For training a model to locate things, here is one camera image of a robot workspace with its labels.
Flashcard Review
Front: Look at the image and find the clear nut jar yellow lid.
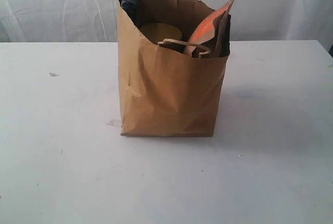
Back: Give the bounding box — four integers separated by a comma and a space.
139, 23, 183, 44

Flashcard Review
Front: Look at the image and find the brown kraft pouch orange label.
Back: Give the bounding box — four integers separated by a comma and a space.
183, 0, 234, 56

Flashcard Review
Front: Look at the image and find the brown paper bag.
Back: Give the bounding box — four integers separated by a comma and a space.
117, 0, 231, 137

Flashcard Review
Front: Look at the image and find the clear tape scrap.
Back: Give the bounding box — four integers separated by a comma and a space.
107, 119, 122, 128

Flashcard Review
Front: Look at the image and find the small clear plastic scrap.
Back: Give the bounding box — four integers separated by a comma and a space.
49, 72, 59, 77

